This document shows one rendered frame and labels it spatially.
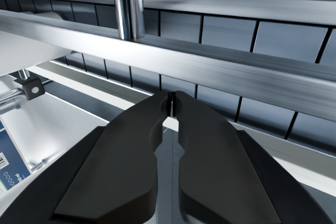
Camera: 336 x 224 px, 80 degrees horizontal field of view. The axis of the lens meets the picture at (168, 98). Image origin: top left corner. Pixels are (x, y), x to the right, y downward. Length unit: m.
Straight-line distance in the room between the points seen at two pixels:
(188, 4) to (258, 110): 0.10
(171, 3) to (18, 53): 0.15
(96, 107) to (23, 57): 0.13
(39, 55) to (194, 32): 0.17
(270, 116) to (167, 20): 0.11
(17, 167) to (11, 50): 0.45
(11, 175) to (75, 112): 0.33
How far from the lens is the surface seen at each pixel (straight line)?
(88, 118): 0.34
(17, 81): 0.38
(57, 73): 0.27
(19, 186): 0.45
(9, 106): 0.58
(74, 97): 0.37
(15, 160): 0.64
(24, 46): 0.25
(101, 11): 0.22
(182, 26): 0.17
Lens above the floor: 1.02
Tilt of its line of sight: 46 degrees down
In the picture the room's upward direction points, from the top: 129 degrees counter-clockwise
